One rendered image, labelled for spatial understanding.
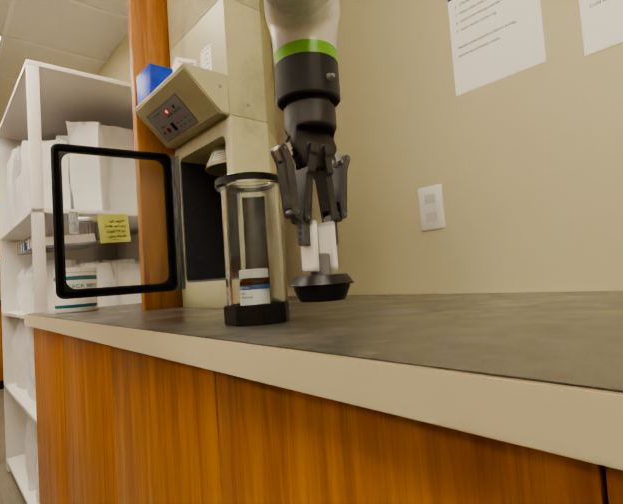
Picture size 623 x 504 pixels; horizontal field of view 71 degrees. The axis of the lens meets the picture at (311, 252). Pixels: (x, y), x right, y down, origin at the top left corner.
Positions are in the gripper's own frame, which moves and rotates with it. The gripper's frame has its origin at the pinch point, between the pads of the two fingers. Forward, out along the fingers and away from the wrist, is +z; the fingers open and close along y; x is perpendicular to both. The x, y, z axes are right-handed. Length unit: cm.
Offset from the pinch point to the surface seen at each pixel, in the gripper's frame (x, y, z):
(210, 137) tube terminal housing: -54, -13, -34
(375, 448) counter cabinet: 19.9, 12.7, 19.1
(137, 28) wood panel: -81, -5, -73
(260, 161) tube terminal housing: -44, -21, -26
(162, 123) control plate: -68, -6, -40
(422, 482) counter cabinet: 24.5, 12.6, 20.6
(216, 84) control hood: -44, -10, -43
